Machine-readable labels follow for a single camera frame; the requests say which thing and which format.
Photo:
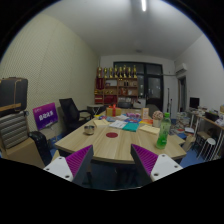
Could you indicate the wooden shelf unit with trophies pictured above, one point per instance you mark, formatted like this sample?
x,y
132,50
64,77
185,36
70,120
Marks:
x,y
115,86

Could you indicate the white round stool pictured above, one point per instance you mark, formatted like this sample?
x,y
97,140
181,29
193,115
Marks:
x,y
209,142

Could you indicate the small steel cup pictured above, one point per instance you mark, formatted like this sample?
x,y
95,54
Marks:
x,y
89,130

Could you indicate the blue book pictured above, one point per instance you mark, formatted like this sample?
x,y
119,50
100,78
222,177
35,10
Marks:
x,y
132,120

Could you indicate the purple sign board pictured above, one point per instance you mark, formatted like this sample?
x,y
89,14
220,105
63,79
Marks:
x,y
45,116

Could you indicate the green drink bottle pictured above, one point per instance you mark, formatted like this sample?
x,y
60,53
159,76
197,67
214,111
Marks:
x,y
163,133

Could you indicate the white book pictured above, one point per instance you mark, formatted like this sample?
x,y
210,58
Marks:
x,y
118,124

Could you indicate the small orange standing box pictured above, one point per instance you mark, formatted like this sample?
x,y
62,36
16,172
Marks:
x,y
145,113

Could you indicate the flat round red coaster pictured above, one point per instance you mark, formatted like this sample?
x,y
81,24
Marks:
x,y
112,135

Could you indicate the brown cardboard box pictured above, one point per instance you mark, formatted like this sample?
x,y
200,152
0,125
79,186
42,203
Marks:
x,y
23,153

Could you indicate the pink flowers in white pot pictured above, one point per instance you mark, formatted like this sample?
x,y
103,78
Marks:
x,y
157,116

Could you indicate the cream yellow book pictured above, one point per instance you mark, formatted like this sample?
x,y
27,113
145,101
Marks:
x,y
149,129

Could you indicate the black computer monitor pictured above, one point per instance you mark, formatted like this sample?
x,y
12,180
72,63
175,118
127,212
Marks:
x,y
194,102

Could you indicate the yellow gift box red ribbon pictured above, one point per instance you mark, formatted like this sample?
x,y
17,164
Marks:
x,y
114,111

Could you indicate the orange book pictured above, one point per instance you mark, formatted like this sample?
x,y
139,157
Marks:
x,y
146,122

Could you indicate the black office chair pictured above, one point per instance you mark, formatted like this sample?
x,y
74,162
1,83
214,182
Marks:
x,y
70,111

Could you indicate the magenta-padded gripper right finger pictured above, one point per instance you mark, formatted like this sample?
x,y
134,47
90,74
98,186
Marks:
x,y
166,166

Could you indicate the wooden side desk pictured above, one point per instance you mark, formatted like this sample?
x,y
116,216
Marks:
x,y
208,120

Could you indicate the pink pack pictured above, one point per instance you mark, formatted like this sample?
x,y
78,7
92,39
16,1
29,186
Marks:
x,y
133,115

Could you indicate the ceiling tube light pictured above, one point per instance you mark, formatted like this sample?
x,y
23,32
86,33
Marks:
x,y
143,5

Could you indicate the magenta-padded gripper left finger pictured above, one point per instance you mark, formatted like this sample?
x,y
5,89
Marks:
x,y
56,166

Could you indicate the pale yellow notepad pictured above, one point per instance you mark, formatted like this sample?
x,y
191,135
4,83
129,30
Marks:
x,y
101,122

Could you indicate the black case with tan trim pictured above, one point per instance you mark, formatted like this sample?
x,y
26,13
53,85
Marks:
x,y
13,93

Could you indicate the white wall air conditioner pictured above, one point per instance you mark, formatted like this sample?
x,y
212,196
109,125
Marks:
x,y
181,68

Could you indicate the grey striped bag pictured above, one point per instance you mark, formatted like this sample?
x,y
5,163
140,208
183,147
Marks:
x,y
13,130

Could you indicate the teal book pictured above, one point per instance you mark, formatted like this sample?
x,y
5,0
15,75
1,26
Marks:
x,y
130,127

